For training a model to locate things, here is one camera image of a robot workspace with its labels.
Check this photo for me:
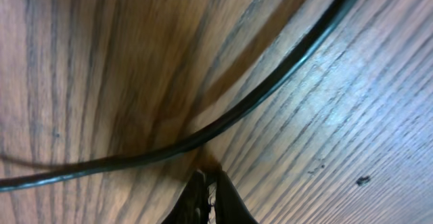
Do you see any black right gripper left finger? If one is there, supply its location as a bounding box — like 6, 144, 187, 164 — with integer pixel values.
162, 171, 210, 224

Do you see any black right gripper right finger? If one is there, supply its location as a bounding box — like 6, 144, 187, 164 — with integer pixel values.
214, 171, 258, 224

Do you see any black USB cable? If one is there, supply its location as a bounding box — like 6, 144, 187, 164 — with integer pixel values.
0, 0, 371, 194

